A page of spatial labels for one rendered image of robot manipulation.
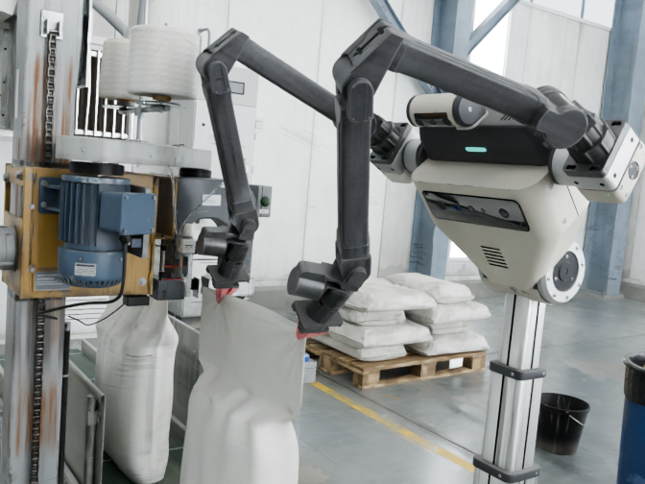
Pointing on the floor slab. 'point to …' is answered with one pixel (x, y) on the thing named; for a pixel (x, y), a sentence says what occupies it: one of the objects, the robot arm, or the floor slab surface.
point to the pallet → (473, 360)
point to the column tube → (25, 328)
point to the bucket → (561, 423)
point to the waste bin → (633, 422)
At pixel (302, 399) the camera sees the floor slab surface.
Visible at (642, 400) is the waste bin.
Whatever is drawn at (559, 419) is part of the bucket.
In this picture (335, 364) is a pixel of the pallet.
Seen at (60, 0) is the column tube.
